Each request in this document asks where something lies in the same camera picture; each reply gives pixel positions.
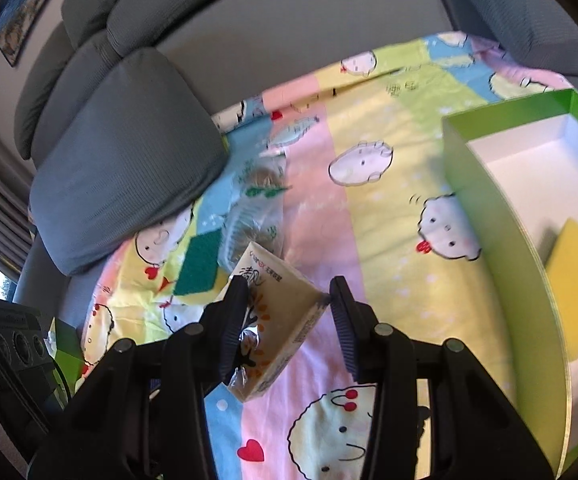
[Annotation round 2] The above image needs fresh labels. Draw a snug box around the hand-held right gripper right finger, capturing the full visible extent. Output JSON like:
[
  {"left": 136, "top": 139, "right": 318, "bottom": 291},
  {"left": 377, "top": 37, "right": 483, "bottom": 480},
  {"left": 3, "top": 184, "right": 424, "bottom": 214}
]
[{"left": 329, "top": 276, "right": 555, "bottom": 480}]

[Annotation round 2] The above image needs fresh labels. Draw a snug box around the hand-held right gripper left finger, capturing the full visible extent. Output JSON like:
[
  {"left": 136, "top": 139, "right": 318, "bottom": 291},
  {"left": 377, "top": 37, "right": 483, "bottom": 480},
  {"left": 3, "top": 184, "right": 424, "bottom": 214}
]
[{"left": 29, "top": 276, "right": 250, "bottom": 480}]

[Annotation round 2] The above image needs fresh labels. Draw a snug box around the pocket tissue pack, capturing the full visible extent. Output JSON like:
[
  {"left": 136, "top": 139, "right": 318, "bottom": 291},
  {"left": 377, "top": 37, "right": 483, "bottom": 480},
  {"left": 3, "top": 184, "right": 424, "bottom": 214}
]
[{"left": 221, "top": 241, "right": 332, "bottom": 403}]

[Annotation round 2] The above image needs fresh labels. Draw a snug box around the clear printed plastic bag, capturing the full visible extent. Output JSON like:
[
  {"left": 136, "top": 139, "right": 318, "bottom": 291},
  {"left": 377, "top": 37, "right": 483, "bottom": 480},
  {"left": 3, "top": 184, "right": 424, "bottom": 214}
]
[{"left": 221, "top": 152, "right": 295, "bottom": 266}]

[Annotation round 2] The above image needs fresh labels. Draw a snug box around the green cardboard box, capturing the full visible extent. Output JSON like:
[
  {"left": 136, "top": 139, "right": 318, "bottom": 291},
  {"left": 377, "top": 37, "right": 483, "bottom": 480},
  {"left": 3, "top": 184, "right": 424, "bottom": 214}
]
[{"left": 442, "top": 87, "right": 578, "bottom": 476}]

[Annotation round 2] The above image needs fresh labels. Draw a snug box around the green box lid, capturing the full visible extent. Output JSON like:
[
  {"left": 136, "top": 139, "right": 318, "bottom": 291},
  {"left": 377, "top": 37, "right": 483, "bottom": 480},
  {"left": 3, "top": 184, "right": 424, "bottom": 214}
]
[{"left": 48, "top": 317, "right": 86, "bottom": 397}]

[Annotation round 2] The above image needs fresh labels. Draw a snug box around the cartoon printed blanket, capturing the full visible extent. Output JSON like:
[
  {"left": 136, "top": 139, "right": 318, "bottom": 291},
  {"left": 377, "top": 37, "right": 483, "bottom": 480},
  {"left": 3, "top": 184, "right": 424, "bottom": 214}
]
[{"left": 76, "top": 30, "right": 575, "bottom": 480}]

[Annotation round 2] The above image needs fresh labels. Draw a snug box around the grey sofa cushion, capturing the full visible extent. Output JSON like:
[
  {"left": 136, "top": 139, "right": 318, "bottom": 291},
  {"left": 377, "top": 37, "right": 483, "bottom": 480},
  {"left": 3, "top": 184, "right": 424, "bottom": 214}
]
[
  {"left": 29, "top": 47, "right": 227, "bottom": 276},
  {"left": 421, "top": 0, "right": 578, "bottom": 78}
]

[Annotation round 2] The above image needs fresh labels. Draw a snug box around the grey sofa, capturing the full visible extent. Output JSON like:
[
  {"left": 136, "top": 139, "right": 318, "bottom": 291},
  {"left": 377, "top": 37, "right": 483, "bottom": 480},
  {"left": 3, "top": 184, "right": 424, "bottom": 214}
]
[{"left": 11, "top": 0, "right": 578, "bottom": 311}]

